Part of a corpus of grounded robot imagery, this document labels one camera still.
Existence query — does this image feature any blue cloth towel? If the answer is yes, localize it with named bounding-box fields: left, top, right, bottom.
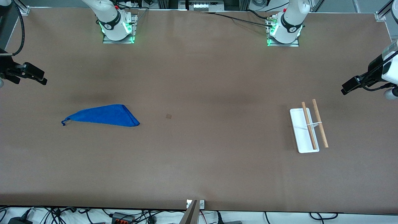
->
left=61, top=104, right=140, bottom=127

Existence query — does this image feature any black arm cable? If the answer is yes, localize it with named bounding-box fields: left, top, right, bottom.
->
left=361, top=51, right=398, bottom=91
left=12, top=0, right=26, bottom=56

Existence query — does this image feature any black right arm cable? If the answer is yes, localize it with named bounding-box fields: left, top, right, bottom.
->
left=12, top=0, right=26, bottom=56

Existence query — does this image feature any white rack base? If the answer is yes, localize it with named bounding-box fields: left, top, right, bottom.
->
left=290, top=108, right=323, bottom=153

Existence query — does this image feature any grey mount bar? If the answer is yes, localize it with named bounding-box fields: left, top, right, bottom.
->
left=180, top=200, right=199, bottom=224

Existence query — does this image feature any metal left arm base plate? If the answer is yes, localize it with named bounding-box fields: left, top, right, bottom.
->
left=267, top=16, right=299, bottom=47

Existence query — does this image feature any long black table cable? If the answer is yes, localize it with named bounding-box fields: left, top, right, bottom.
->
left=201, top=11, right=275, bottom=28

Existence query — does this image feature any black looped cable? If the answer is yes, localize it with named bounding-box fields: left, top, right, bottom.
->
left=309, top=212, right=339, bottom=221

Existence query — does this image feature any orange black connector block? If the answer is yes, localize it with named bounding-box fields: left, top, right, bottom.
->
left=112, top=212, right=134, bottom=224

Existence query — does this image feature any grey terminal block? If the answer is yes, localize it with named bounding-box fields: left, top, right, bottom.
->
left=187, top=0, right=215, bottom=12

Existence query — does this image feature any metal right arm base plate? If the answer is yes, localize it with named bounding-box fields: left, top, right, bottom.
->
left=103, top=14, right=137, bottom=44

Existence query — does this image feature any short black table cable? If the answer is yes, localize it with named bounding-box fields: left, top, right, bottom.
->
left=246, top=9, right=275, bottom=21

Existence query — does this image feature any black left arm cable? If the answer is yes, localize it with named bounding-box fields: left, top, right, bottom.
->
left=361, top=51, right=398, bottom=91

